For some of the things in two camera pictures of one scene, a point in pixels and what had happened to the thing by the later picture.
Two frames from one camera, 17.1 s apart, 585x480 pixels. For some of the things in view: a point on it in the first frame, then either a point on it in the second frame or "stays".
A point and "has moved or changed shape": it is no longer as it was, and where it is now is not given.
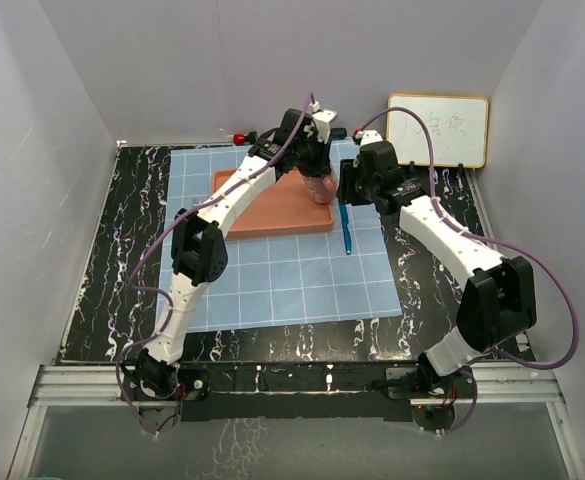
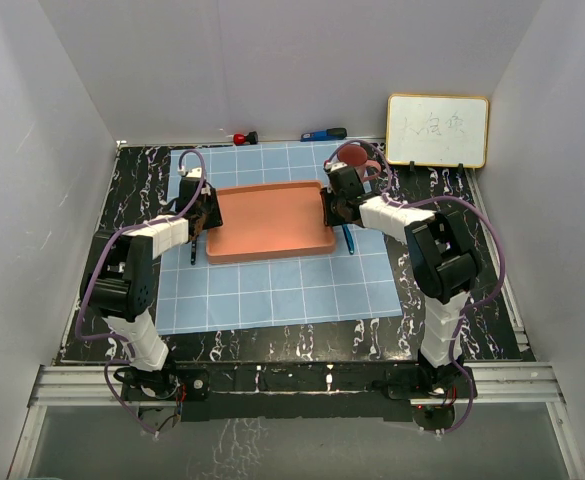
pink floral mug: x=322 y=188 has moved or changed shape
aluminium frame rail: x=516 y=384 stays
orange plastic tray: x=282 y=208 has moved or changed shape
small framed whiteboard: x=459 y=127 stays
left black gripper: x=323 y=166 → x=214 y=220
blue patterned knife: x=346 y=232 stays
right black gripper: x=349 y=169 → x=326 y=196
